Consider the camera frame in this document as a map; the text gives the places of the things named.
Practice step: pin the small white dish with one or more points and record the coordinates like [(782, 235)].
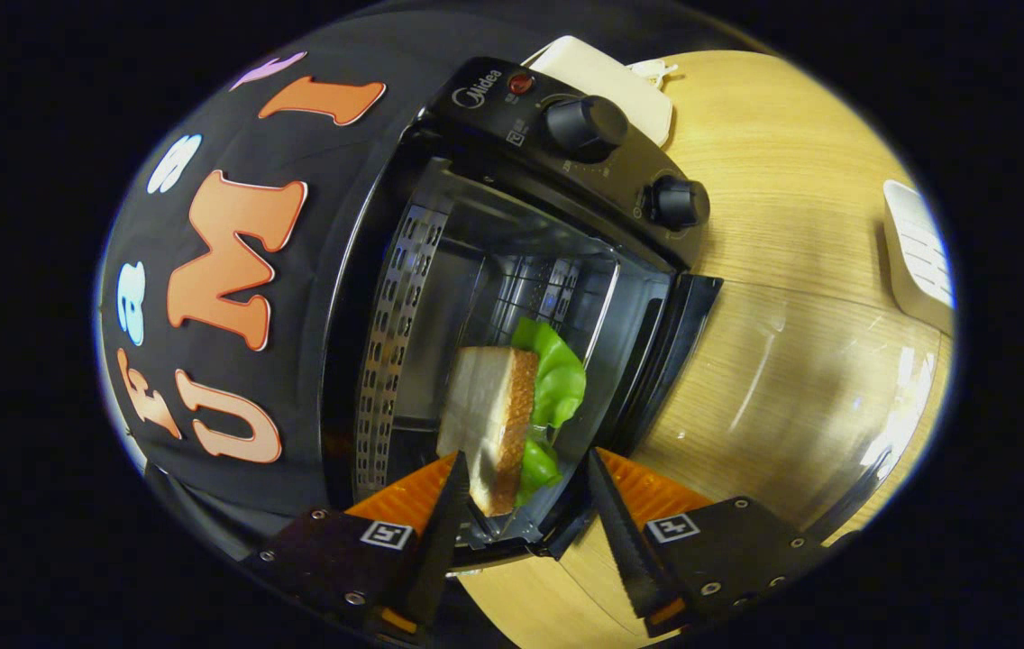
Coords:
[(656, 70)]

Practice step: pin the white ribbed plate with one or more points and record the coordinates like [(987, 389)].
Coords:
[(918, 261)]

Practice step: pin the black toaster oven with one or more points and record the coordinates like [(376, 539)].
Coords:
[(512, 144)]

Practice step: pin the lettuce sandwich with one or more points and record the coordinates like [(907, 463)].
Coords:
[(489, 406)]

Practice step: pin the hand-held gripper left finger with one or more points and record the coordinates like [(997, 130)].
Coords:
[(440, 550)]

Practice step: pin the white slot toaster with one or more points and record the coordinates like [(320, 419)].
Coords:
[(620, 86)]

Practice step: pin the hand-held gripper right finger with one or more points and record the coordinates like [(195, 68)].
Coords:
[(625, 541)]

